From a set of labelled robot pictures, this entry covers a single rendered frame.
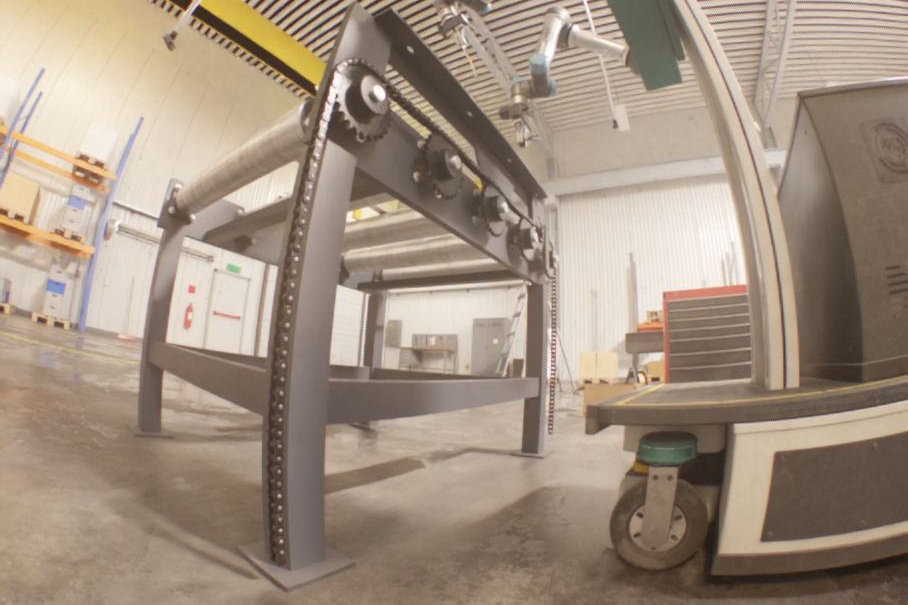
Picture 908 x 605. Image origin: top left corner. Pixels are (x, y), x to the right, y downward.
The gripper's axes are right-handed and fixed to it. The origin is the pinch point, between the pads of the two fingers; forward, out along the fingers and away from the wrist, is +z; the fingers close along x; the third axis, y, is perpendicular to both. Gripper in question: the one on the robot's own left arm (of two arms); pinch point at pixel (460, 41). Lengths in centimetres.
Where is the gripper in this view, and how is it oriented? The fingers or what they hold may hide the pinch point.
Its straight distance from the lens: 174.7
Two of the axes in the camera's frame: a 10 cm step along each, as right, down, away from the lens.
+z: 3.2, 9.4, -1.4
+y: -5.0, 0.4, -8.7
